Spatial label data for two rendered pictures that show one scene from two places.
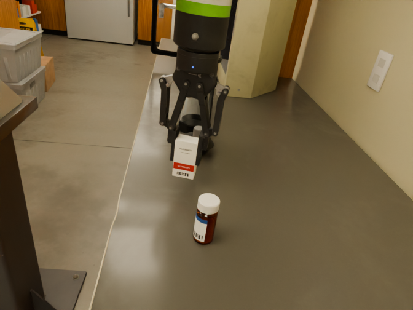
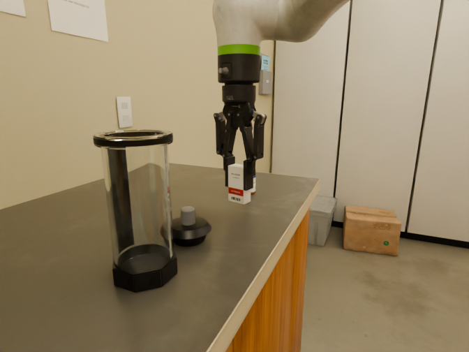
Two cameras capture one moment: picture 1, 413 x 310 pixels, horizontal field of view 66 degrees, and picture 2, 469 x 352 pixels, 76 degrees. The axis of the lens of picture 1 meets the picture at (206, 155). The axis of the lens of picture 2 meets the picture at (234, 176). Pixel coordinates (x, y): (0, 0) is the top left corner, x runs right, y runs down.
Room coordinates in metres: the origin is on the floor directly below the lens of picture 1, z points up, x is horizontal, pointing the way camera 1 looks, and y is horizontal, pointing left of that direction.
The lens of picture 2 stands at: (1.17, 0.40, 1.22)
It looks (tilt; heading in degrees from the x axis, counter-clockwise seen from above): 15 degrees down; 212
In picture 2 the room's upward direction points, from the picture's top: straight up
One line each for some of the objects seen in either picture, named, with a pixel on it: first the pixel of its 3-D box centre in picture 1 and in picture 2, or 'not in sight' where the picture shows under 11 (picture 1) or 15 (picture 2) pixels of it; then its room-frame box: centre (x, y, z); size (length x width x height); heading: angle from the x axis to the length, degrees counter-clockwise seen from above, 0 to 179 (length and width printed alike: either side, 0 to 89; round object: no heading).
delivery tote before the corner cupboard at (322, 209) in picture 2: not in sight; (298, 216); (-1.29, -0.47, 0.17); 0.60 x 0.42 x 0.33; 96
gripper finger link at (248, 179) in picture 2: (174, 143); (248, 174); (0.59, 0.07, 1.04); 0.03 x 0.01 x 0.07; 174
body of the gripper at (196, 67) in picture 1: (195, 72); (239, 105); (0.59, 0.04, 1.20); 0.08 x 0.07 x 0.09; 84
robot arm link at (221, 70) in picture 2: (201, 30); (237, 70); (0.59, 0.04, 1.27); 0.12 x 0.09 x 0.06; 174
